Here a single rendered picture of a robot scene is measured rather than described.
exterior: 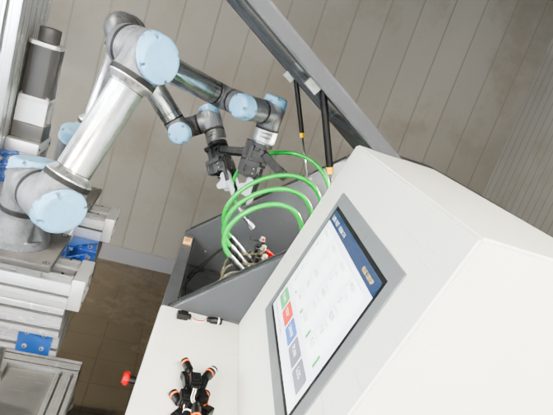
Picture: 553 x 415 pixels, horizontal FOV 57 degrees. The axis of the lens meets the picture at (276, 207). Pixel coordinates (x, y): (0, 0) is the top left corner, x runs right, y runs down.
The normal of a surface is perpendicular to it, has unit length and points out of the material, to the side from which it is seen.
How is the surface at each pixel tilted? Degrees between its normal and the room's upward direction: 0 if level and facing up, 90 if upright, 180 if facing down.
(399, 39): 90
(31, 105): 90
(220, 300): 90
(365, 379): 76
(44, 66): 90
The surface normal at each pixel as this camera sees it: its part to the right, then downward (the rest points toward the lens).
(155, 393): 0.31, -0.92
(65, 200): 0.61, 0.50
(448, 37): 0.14, 0.30
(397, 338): -0.85, -0.49
